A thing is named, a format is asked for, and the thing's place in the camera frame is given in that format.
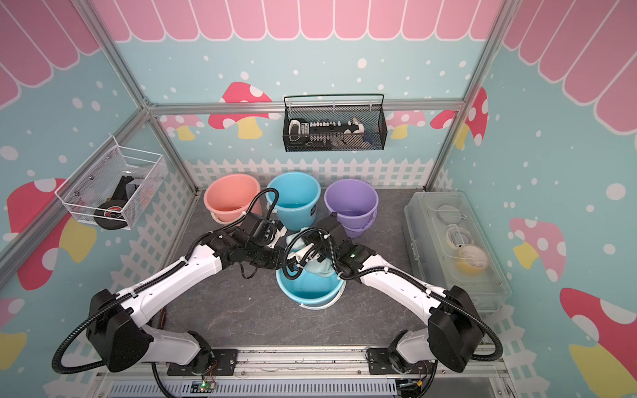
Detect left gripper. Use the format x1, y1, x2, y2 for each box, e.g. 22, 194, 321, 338
245, 240, 290, 270

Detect light green cloth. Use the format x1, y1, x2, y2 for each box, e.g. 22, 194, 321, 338
285, 232, 335, 279

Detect teal bucket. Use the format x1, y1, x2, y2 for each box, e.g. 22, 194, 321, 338
276, 238, 346, 310
267, 172, 321, 232

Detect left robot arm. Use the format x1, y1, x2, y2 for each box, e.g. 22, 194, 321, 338
51, 211, 287, 375

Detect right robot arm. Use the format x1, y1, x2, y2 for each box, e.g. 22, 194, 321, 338
281, 214, 504, 373

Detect purple bucket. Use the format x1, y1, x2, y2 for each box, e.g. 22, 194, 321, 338
323, 179, 379, 238

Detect pink bucket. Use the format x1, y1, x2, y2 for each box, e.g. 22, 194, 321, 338
203, 173, 261, 225

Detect white power strip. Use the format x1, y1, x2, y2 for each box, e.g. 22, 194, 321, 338
285, 119, 365, 148

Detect clear plastic storage box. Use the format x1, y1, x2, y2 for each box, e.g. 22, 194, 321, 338
402, 192, 512, 314

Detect black tape dispenser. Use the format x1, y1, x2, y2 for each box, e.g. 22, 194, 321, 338
94, 176, 134, 231

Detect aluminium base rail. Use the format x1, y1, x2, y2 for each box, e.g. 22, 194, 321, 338
87, 346, 518, 397

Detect red handled pliers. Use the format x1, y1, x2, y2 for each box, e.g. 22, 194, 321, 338
153, 308, 167, 330

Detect black wire wall basket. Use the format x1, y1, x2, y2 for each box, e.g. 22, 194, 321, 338
282, 94, 388, 153

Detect white wire wall basket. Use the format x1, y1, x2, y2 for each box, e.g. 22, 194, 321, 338
55, 137, 169, 230

